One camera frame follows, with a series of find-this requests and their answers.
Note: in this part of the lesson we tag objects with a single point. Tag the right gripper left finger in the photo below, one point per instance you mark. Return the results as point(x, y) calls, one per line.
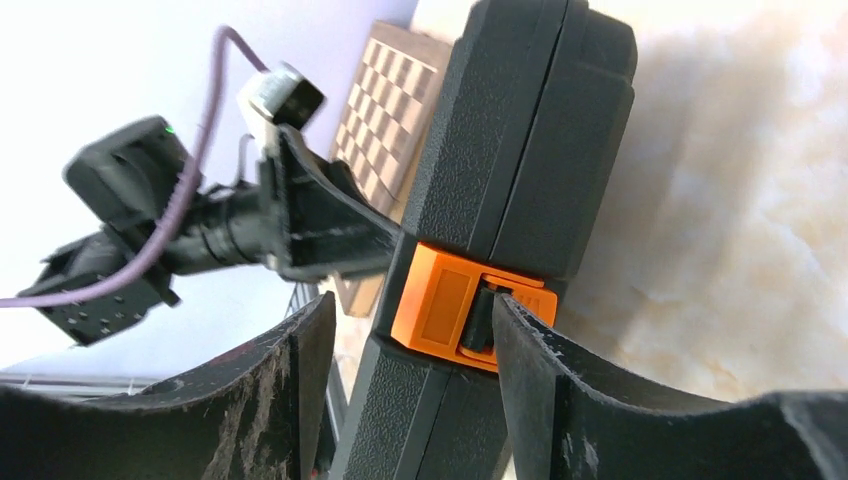
point(172, 417)

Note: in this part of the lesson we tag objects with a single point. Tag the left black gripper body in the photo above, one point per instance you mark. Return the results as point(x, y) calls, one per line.
point(287, 194)

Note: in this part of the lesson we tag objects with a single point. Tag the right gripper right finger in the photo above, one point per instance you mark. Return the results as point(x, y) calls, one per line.
point(573, 415)

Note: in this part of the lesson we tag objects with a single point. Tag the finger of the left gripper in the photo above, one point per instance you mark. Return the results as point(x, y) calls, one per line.
point(327, 225)

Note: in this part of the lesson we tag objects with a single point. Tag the black plastic tool case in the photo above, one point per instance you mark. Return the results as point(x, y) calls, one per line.
point(531, 114)

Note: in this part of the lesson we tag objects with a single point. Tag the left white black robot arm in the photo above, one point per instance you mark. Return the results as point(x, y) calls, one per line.
point(126, 179)

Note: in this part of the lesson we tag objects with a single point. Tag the wooden chessboard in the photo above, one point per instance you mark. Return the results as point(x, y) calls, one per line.
point(388, 113)

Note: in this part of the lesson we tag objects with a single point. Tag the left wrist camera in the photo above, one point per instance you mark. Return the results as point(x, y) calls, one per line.
point(281, 96)

